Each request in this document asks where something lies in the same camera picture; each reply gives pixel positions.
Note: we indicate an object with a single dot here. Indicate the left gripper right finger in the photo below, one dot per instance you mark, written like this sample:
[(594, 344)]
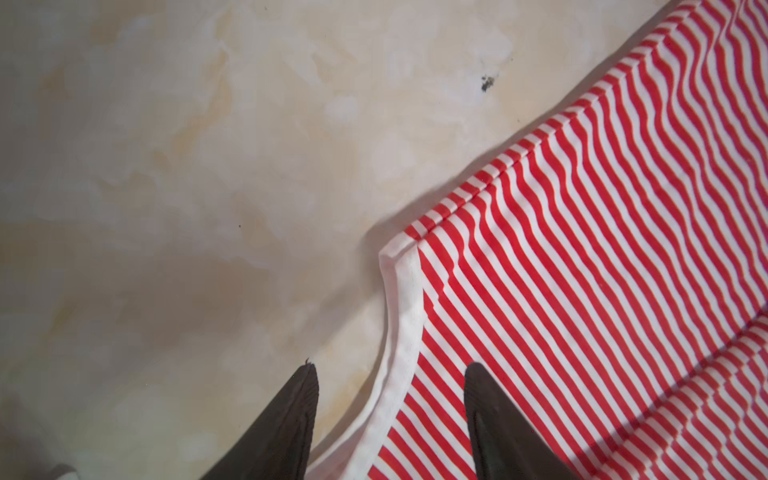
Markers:
[(504, 445)]

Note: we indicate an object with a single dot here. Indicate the red white striped tank top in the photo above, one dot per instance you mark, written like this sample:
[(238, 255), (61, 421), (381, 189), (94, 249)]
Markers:
[(610, 272)]

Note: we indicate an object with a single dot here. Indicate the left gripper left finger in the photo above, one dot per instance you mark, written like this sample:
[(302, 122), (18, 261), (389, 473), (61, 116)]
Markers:
[(277, 445)]

